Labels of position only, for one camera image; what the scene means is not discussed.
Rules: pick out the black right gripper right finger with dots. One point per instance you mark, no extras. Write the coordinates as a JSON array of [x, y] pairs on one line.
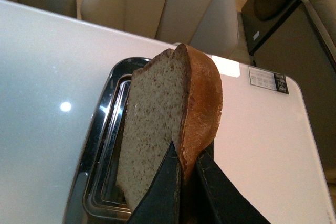
[[218, 200]]

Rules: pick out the cream chrome two-slot toaster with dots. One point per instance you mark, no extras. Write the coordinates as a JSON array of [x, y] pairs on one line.
[[96, 197]]

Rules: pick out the brown bread slice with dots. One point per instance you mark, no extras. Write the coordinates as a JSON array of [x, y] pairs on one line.
[[177, 98]]

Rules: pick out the black white table label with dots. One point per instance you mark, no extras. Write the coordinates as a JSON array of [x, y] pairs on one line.
[[268, 80]]

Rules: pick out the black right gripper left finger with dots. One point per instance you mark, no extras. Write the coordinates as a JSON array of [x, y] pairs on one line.
[[161, 203]]

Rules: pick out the grey sofa armrest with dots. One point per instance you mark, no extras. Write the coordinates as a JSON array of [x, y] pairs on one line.
[[303, 48]]

